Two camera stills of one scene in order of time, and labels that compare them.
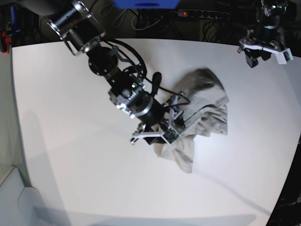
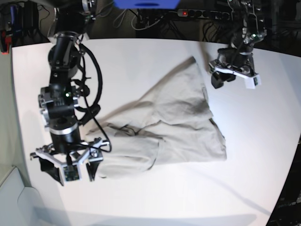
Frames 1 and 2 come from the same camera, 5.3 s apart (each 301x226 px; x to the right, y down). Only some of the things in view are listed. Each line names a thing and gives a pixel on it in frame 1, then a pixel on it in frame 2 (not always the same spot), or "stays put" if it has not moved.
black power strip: (203, 13) stays put
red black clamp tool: (5, 39) stays put
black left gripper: (163, 124) → (95, 154)
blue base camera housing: (147, 4) stays put
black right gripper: (253, 57) → (233, 58)
